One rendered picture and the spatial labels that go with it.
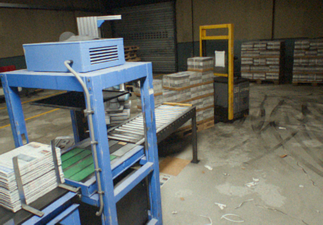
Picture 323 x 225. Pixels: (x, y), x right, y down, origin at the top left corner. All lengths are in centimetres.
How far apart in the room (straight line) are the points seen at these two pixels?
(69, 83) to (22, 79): 48
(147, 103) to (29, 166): 95
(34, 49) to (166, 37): 983
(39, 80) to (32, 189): 71
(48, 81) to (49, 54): 22
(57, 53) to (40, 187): 89
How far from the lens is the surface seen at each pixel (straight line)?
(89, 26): 371
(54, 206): 186
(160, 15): 1184
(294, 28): 1038
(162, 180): 343
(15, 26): 1034
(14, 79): 224
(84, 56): 183
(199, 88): 472
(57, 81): 185
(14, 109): 236
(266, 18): 1039
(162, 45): 1185
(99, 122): 170
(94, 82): 164
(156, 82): 406
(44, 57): 209
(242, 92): 545
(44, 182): 196
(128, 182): 210
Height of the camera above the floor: 177
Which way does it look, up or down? 14 degrees down
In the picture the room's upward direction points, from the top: 4 degrees counter-clockwise
